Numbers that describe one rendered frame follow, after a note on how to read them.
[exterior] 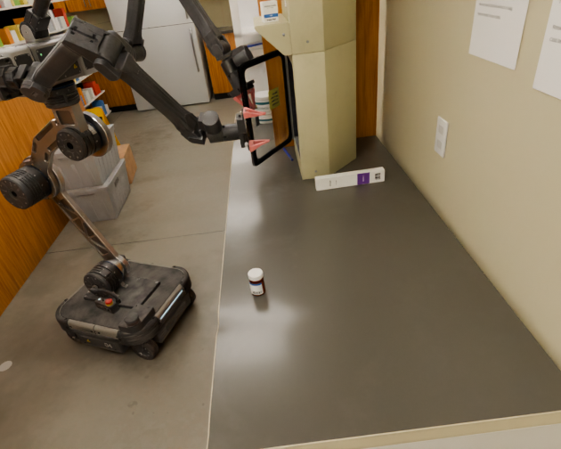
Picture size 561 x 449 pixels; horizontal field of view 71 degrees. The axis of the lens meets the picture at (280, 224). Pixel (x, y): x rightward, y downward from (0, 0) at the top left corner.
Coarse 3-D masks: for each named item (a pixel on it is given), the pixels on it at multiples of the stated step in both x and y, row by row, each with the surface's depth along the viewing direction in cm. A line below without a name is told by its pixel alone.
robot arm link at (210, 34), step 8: (184, 0) 146; (192, 0) 145; (184, 8) 147; (192, 8) 146; (200, 8) 146; (192, 16) 147; (200, 16) 146; (208, 16) 149; (200, 24) 148; (208, 24) 147; (200, 32) 149; (208, 32) 147; (216, 32) 149; (208, 40) 148; (216, 40) 147; (224, 40) 152; (208, 48) 150; (224, 48) 149
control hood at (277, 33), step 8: (280, 16) 144; (256, 24) 131; (264, 24) 129; (272, 24) 128; (280, 24) 127; (288, 24) 128; (264, 32) 128; (272, 32) 129; (280, 32) 129; (288, 32) 129; (272, 40) 130; (280, 40) 130; (288, 40) 130; (280, 48) 131; (288, 48) 131
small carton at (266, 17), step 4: (272, 0) 133; (260, 4) 133; (264, 4) 130; (268, 4) 130; (272, 4) 130; (276, 4) 131; (264, 8) 130; (268, 8) 131; (272, 8) 131; (276, 8) 131; (264, 12) 131; (268, 12) 131; (272, 12) 132; (276, 12) 132; (264, 16) 132; (268, 16) 132; (272, 16) 132; (276, 16) 132; (264, 20) 132; (268, 20) 133; (272, 20) 133; (276, 20) 133
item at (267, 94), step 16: (272, 64) 156; (240, 80) 142; (256, 80) 150; (272, 80) 158; (256, 96) 152; (272, 96) 161; (272, 112) 163; (256, 128) 156; (272, 128) 166; (288, 128) 176; (272, 144) 168
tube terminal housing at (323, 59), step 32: (288, 0) 124; (320, 0) 125; (352, 0) 136; (320, 32) 130; (352, 32) 141; (320, 64) 135; (352, 64) 147; (320, 96) 141; (352, 96) 153; (320, 128) 147; (352, 128) 160; (320, 160) 154; (352, 160) 168
